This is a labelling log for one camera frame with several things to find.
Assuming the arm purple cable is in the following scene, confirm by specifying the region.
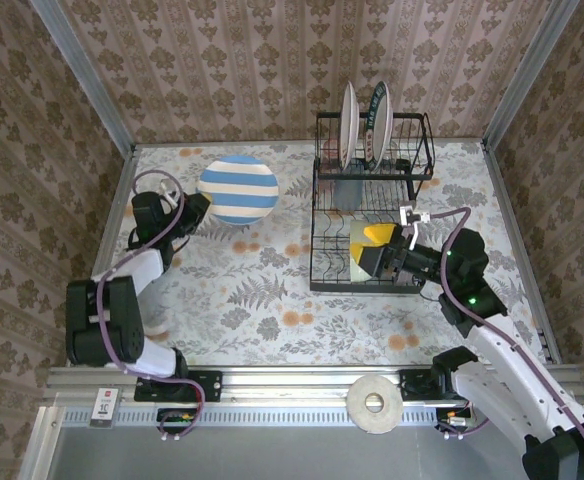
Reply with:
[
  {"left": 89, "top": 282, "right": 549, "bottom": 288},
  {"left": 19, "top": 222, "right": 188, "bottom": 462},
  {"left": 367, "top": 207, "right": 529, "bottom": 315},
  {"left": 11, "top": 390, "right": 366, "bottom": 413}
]
[
  {"left": 424, "top": 207, "right": 584, "bottom": 480},
  {"left": 96, "top": 169, "right": 206, "bottom": 444}
]

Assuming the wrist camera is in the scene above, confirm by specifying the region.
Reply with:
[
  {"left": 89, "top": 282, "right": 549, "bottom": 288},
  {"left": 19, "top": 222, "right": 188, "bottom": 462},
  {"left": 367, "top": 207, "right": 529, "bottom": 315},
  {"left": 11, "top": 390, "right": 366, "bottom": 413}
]
[
  {"left": 399, "top": 199, "right": 432, "bottom": 227},
  {"left": 157, "top": 178, "right": 179, "bottom": 205}
]

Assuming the white card box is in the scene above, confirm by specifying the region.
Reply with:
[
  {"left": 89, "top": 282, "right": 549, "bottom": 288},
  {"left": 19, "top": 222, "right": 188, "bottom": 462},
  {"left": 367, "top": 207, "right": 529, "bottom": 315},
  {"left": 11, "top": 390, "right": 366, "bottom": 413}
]
[{"left": 89, "top": 387, "right": 121, "bottom": 429}]

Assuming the grey slotted cable duct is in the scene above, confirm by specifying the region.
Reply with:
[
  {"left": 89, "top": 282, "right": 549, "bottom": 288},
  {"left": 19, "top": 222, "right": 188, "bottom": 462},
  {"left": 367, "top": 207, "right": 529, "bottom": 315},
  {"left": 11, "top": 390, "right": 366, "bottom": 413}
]
[{"left": 61, "top": 405, "right": 533, "bottom": 429}]

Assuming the pink glass cup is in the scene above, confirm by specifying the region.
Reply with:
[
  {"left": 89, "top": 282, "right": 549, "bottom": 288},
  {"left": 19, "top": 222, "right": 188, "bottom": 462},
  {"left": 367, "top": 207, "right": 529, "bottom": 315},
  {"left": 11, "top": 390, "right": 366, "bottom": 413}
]
[{"left": 321, "top": 139, "right": 343, "bottom": 174}]

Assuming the floral tablecloth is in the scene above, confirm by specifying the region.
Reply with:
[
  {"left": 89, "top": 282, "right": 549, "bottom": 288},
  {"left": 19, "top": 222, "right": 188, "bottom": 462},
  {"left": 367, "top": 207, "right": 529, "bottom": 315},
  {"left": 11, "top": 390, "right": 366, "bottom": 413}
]
[{"left": 84, "top": 141, "right": 548, "bottom": 366}]

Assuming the black wire dish rack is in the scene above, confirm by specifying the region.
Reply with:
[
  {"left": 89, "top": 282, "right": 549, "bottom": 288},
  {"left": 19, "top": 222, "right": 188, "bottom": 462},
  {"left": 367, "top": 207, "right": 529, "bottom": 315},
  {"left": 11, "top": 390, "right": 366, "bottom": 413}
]
[{"left": 309, "top": 110, "right": 437, "bottom": 295}]

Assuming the blue white striped plate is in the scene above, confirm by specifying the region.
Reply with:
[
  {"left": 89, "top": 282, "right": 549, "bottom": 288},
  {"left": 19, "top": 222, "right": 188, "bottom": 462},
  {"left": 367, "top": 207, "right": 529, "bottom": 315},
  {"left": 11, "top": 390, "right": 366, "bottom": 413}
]
[{"left": 196, "top": 154, "right": 280, "bottom": 227}]

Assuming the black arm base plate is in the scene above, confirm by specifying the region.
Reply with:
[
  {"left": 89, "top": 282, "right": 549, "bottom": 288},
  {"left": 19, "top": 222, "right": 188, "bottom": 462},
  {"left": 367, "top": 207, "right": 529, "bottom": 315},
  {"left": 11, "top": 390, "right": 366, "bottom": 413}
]
[
  {"left": 397, "top": 369, "right": 473, "bottom": 401},
  {"left": 134, "top": 369, "right": 223, "bottom": 404}
]

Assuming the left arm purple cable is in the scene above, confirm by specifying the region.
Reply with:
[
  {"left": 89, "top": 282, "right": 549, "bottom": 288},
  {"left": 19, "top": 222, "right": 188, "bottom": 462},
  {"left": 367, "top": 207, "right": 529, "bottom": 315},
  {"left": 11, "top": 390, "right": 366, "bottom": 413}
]
[{"left": 96, "top": 169, "right": 206, "bottom": 444}]

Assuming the green lettered rim plate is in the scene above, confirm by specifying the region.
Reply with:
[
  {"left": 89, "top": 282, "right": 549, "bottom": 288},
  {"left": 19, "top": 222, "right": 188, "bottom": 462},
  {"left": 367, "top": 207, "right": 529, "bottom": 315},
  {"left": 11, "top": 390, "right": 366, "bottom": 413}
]
[{"left": 364, "top": 80, "right": 394, "bottom": 174}]

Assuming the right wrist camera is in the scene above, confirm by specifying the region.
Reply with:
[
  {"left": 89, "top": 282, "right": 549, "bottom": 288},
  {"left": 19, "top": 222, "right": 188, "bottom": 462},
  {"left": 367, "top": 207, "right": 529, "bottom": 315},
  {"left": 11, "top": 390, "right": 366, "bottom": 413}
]
[{"left": 399, "top": 199, "right": 432, "bottom": 227}]

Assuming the grey metal panel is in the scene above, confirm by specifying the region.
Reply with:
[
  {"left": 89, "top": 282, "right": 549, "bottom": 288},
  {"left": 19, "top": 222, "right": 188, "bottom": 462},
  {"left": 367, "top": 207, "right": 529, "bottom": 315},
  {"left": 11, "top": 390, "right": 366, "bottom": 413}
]
[{"left": 19, "top": 405, "right": 533, "bottom": 480}]

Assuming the aluminium corner post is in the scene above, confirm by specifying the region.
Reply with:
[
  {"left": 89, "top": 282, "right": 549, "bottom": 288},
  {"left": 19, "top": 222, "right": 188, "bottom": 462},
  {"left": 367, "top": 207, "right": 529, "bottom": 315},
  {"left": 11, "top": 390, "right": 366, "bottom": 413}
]
[
  {"left": 29, "top": 0, "right": 138, "bottom": 156},
  {"left": 481, "top": 0, "right": 581, "bottom": 151}
]

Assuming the grey tape roll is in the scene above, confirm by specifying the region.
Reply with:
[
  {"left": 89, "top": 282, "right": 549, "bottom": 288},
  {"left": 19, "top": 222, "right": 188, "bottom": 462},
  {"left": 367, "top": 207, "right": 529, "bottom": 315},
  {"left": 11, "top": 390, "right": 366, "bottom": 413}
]
[{"left": 346, "top": 375, "right": 404, "bottom": 435}]

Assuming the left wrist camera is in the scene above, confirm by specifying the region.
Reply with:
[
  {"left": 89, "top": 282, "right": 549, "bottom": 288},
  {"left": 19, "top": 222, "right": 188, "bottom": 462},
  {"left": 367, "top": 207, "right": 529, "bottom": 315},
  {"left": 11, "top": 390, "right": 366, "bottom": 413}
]
[{"left": 157, "top": 178, "right": 179, "bottom": 205}]

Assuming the orange sunburst plate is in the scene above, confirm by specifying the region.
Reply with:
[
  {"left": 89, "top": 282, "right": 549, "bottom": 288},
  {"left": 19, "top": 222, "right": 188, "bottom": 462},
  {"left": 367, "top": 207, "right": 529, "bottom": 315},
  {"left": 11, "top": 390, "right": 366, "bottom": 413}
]
[{"left": 339, "top": 81, "right": 361, "bottom": 171}]

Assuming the blue frosted glass cup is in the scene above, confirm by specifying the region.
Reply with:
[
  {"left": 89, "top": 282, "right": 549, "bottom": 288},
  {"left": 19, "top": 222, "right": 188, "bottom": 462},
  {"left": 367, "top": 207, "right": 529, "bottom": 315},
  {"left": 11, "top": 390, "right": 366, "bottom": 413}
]
[{"left": 332, "top": 177, "right": 366, "bottom": 210}]

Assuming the wired connector board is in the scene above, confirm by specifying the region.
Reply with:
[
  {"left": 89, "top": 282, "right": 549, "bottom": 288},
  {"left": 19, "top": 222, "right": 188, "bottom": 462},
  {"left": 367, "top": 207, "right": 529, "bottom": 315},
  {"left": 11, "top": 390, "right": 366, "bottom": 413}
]
[
  {"left": 434, "top": 407, "right": 478, "bottom": 435},
  {"left": 155, "top": 407, "right": 199, "bottom": 435}
]

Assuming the aluminium cross rail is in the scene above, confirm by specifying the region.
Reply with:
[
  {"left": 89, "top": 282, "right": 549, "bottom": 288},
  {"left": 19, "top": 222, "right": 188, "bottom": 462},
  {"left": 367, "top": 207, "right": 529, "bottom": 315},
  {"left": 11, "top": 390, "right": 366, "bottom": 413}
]
[{"left": 41, "top": 364, "right": 584, "bottom": 406}]

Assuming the aluminium table side rail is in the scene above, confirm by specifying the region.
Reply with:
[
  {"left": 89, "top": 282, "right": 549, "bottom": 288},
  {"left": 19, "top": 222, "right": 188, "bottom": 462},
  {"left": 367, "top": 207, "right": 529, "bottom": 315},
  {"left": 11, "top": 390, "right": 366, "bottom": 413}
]
[
  {"left": 66, "top": 144, "right": 141, "bottom": 369},
  {"left": 481, "top": 142, "right": 563, "bottom": 366}
]

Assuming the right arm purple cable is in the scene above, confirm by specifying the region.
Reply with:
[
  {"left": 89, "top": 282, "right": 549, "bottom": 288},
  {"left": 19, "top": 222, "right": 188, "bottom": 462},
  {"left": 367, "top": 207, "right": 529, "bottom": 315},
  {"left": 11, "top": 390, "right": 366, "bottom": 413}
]
[{"left": 424, "top": 207, "right": 584, "bottom": 480}]

